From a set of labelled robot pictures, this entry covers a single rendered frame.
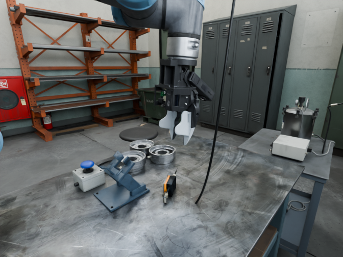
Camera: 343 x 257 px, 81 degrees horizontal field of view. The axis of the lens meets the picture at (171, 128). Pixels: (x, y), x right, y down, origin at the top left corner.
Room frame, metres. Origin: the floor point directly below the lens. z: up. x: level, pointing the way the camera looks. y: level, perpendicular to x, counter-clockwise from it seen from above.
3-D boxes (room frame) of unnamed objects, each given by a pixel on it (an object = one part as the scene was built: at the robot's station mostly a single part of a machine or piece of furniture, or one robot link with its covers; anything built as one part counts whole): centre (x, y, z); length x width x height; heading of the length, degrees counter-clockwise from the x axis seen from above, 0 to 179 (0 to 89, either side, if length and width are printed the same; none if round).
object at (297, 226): (1.17, -0.73, 0.34); 0.67 x 0.46 x 0.68; 140
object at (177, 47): (0.49, -0.03, 1.19); 0.08 x 0.08 x 0.05
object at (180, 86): (0.49, -0.01, 1.11); 0.09 x 0.08 x 0.12; 131
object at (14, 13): (4.05, 1.45, 1.05); 2.38 x 0.70 x 2.10; 136
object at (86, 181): (0.55, 0.26, 0.82); 0.08 x 0.07 x 0.05; 136
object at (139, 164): (0.67, 0.15, 0.82); 0.10 x 0.10 x 0.04
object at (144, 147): (0.79, 0.13, 0.82); 0.10 x 0.10 x 0.04
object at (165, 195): (0.53, 0.00, 0.82); 0.17 x 0.02 x 0.04; 166
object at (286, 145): (1.13, -0.74, 0.83); 0.41 x 0.19 x 0.30; 140
